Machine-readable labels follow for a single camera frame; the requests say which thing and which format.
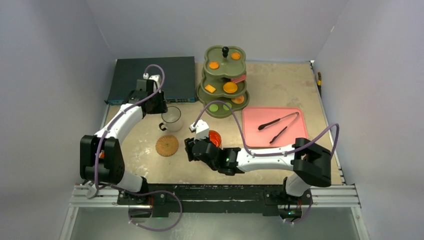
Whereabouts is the orange translucent cup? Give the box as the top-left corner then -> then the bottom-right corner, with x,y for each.
208,130 -> 222,148

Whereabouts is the white ribbed cup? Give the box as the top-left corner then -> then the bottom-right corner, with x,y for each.
158,106 -> 183,132

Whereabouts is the woven coaster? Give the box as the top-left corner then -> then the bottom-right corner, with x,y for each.
155,135 -> 179,157

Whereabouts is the green macaron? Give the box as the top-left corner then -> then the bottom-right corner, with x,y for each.
222,102 -> 232,111
208,103 -> 219,113

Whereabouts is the square yellow cracker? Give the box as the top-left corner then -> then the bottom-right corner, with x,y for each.
204,84 -> 216,94

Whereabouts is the pink serving tray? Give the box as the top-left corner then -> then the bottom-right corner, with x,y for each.
242,106 -> 308,148

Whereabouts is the orange bun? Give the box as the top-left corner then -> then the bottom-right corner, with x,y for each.
231,95 -> 245,105

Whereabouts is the orange cookie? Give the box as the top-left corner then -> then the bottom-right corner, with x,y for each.
230,52 -> 241,61
208,61 -> 220,70

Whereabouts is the green three-tier stand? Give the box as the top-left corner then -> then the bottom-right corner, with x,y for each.
196,45 -> 250,119

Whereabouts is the orange egg tart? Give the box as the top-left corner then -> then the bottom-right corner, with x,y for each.
222,81 -> 238,94

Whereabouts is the pink cake slice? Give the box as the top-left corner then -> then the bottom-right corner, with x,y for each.
230,74 -> 247,84

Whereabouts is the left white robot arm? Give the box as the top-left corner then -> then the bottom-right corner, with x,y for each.
79,75 -> 168,205

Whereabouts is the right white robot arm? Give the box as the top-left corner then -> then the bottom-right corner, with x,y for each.
184,137 -> 333,204

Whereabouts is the yellow black tool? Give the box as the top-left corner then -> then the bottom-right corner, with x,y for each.
317,71 -> 322,96

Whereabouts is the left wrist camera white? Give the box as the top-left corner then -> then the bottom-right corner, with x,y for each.
143,73 -> 162,92

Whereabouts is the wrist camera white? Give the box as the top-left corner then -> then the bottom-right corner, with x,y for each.
189,119 -> 210,141
143,73 -> 162,92

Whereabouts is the dark network switch box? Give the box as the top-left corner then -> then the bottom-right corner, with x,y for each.
105,56 -> 197,106

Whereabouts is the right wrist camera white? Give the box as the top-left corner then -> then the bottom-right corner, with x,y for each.
189,119 -> 210,141

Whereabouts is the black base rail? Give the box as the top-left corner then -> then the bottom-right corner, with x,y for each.
117,183 -> 312,218

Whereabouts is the red handled tool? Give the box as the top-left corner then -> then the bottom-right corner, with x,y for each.
83,180 -> 99,199

